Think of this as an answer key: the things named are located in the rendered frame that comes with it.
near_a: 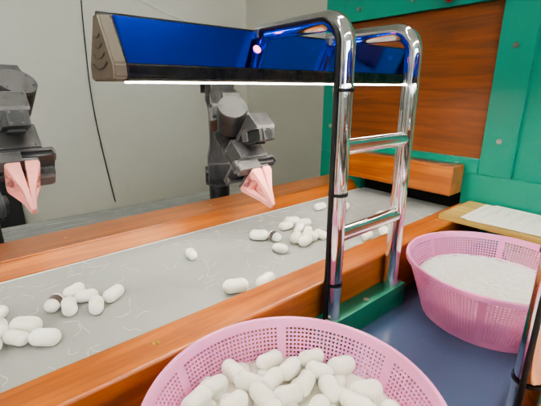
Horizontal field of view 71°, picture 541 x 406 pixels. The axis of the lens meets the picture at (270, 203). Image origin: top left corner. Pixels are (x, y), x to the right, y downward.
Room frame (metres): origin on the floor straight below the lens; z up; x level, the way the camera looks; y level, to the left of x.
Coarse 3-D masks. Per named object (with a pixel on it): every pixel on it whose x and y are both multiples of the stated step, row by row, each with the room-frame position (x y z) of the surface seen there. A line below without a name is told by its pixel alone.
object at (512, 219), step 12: (468, 216) 0.74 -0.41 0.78; (480, 216) 0.74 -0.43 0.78; (492, 216) 0.74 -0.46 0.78; (504, 216) 0.74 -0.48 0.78; (516, 216) 0.74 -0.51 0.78; (528, 216) 0.74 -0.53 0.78; (540, 216) 0.74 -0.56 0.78; (516, 228) 0.67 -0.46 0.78; (528, 228) 0.67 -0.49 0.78; (540, 228) 0.67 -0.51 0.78
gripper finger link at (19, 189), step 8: (8, 168) 0.55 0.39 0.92; (16, 168) 0.56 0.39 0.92; (40, 168) 0.62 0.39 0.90; (48, 168) 0.63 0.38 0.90; (8, 176) 0.56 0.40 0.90; (16, 176) 0.55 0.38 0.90; (24, 176) 0.56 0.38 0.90; (40, 176) 0.61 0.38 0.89; (48, 176) 0.62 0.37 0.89; (8, 184) 0.58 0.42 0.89; (16, 184) 0.55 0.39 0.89; (24, 184) 0.55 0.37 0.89; (40, 184) 0.62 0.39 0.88; (8, 192) 0.58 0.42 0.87; (16, 192) 0.58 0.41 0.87; (24, 192) 0.55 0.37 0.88; (24, 200) 0.56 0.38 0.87; (32, 208) 0.54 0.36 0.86
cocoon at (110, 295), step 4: (116, 284) 0.49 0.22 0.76; (120, 284) 0.49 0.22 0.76; (112, 288) 0.48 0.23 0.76; (116, 288) 0.48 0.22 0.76; (120, 288) 0.48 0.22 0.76; (104, 292) 0.47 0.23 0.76; (108, 292) 0.47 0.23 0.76; (112, 292) 0.47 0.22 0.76; (116, 292) 0.47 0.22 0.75; (120, 292) 0.48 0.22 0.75; (104, 296) 0.46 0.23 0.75; (108, 296) 0.46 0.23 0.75; (112, 296) 0.47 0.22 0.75; (116, 296) 0.47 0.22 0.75; (104, 300) 0.47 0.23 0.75; (108, 300) 0.46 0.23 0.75; (112, 300) 0.47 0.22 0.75
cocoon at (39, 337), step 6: (36, 330) 0.38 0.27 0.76; (42, 330) 0.38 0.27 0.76; (48, 330) 0.38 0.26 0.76; (54, 330) 0.38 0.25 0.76; (30, 336) 0.37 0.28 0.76; (36, 336) 0.37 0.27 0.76; (42, 336) 0.37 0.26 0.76; (48, 336) 0.37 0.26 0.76; (54, 336) 0.37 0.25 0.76; (60, 336) 0.38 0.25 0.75; (30, 342) 0.37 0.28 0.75; (36, 342) 0.37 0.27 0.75; (42, 342) 0.37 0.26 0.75; (48, 342) 0.37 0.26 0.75; (54, 342) 0.37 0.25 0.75
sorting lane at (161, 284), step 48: (192, 240) 0.70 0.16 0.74; (240, 240) 0.70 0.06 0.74; (288, 240) 0.70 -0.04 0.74; (0, 288) 0.51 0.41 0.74; (48, 288) 0.51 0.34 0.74; (96, 288) 0.51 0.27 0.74; (144, 288) 0.51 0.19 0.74; (192, 288) 0.51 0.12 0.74; (96, 336) 0.40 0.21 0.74; (0, 384) 0.32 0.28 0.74
